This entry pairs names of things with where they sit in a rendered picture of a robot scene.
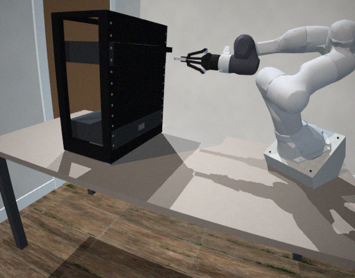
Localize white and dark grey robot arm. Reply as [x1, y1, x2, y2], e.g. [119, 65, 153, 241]
[218, 20, 355, 164]

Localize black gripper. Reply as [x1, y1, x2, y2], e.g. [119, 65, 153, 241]
[174, 48, 220, 74]

